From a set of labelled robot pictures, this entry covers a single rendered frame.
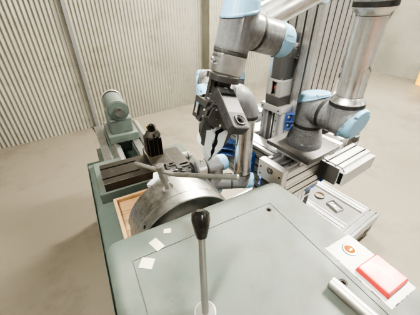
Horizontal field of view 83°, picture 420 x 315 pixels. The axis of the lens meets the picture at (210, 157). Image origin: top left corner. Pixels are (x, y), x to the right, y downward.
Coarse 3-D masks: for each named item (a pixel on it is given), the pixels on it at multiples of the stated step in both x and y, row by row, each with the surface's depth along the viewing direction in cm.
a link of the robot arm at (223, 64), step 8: (216, 56) 50; (224, 56) 49; (232, 56) 48; (216, 64) 50; (224, 64) 49; (232, 64) 49; (240, 64) 50; (216, 72) 51; (224, 72) 50; (232, 72) 50; (240, 72) 51
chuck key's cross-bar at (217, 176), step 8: (144, 168) 67; (152, 168) 66; (176, 176) 62; (184, 176) 60; (192, 176) 58; (200, 176) 57; (208, 176) 55; (216, 176) 54; (224, 176) 53; (232, 176) 51
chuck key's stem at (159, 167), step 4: (156, 164) 64; (160, 164) 64; (156, 168) 63; (160, 168) 63; (164, 168) 65; (160, 172) 64; (160, 176) 65; (164, 176) 65; (164, 180) 66; (168, 180) 67; (164, 184) 67; (168, 184) 68; (164, 188) 69; (168, 188) 68
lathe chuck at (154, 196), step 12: (180, 180) 71; (192, 180) 73; (204, 180) 77; (144, 192) 71; (156, 192) 68; (168, 192) 67; (180, 192) 66; (144, 204) 68; (156, 204) 65; (132, 216) 70; (144, 216) 65; (132, 228) 69
